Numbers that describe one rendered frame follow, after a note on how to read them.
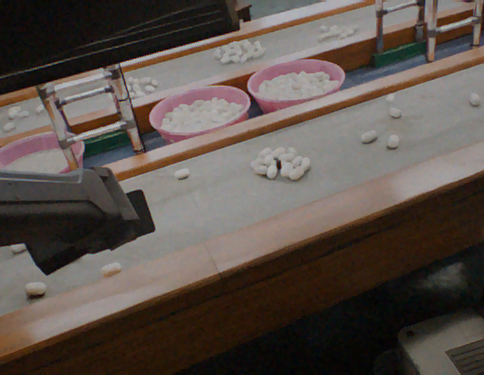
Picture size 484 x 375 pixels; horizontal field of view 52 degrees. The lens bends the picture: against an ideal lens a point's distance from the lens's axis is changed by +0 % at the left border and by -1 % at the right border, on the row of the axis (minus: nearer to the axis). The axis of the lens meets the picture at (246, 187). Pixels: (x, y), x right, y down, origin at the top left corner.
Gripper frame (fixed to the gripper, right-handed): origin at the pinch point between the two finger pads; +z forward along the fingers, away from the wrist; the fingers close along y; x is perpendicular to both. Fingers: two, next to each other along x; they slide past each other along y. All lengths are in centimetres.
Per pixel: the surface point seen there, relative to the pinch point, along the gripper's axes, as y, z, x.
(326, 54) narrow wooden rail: -72, 57, -35
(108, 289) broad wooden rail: 4.8, 3.9, 9.0
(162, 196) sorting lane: -9.3, 24.4, -5.1
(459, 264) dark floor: -103, 80, 44
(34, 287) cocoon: 16.8, 10.2, 4.5
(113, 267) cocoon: 3.3, 8.7, 5.8
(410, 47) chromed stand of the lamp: -101, 58, -30
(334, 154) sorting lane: -47, 20, -2
